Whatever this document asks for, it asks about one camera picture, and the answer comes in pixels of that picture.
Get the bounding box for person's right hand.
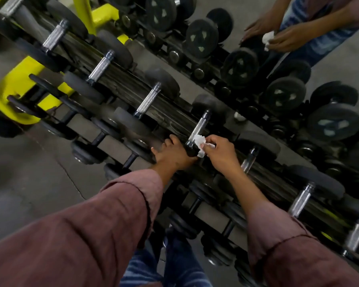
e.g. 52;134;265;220
200;134;243;177

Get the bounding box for white cleaning cloth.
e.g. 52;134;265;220
192;134;216;159

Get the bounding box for person's blue jeans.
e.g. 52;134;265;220
119;227;213;287

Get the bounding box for person's left forearm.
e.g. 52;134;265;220
0;164;180;287

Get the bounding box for person's left hand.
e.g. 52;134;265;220
151;134;198;171

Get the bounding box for black yellow dumbbell rack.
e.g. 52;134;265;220
0;0;359;287

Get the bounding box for person's right forearm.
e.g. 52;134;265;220
227;167;359;287

